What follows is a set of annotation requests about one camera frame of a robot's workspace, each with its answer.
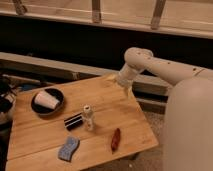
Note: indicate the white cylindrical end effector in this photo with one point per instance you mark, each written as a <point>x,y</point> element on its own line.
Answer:
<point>126,76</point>

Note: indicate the small clear plastic bottle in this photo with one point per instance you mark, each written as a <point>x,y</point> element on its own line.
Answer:
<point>88,117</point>

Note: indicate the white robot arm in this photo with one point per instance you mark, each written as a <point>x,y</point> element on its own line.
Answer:
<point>188,122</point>

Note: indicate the black white striped block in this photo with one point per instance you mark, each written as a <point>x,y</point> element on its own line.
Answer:
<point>73,122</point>

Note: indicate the wooden table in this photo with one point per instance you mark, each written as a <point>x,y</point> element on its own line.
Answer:
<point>35,142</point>

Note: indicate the black round plate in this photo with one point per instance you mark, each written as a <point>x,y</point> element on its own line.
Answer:
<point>43,111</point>

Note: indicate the white paper cup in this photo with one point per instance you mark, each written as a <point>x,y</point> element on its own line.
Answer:
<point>46,100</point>

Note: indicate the blue sponge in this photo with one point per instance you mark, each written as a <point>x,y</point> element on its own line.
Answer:
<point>68,149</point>

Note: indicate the dark objects at left edge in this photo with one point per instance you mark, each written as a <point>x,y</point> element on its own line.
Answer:
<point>7,100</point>

